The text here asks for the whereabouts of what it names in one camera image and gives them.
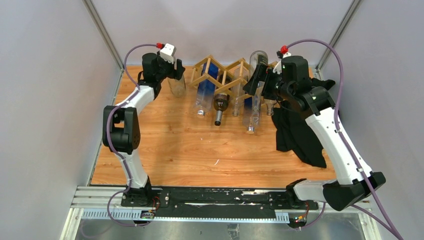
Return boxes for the clear glass bottle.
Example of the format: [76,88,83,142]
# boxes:
[167,75,186,97]

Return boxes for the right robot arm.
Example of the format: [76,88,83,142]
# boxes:
[243,55,386,211]

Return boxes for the dark labelled clear bottle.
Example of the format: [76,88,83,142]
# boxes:
[249,50,268,115]

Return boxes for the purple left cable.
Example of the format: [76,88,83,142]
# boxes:
[105,43,166,228]

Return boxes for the wooden wine rack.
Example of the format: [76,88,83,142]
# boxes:
[187,55,250,97]

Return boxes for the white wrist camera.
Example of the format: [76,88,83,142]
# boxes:
[272,51,292,75]
[159,43,176,64]

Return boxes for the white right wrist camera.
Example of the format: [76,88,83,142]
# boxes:
[272,51,292,75]

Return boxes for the blue square glass bottle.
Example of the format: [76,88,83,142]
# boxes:
[194,63,219,119]

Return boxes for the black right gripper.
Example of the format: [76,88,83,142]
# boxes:
[243,63,294,101]

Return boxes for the dark green cloth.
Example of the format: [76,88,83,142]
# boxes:
[271,78,336,169]

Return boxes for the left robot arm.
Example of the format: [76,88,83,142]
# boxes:
[102,52,185,207]

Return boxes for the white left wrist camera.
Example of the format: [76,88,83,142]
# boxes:
[159,43,176,64]

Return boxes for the purple cable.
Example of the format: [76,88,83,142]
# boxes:
[280,38,404,240]
[105,43,166,228]

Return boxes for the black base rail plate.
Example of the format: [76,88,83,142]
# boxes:
[119,186,320,220]

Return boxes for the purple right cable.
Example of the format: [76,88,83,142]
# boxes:
[280,38,404,240]

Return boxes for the olive wine bottle silver neck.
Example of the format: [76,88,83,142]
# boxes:
[213,92,230,126]

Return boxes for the small clear bottle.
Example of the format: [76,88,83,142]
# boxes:
[231,65,248,117]

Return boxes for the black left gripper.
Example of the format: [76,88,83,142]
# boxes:
[154,51,185,82]

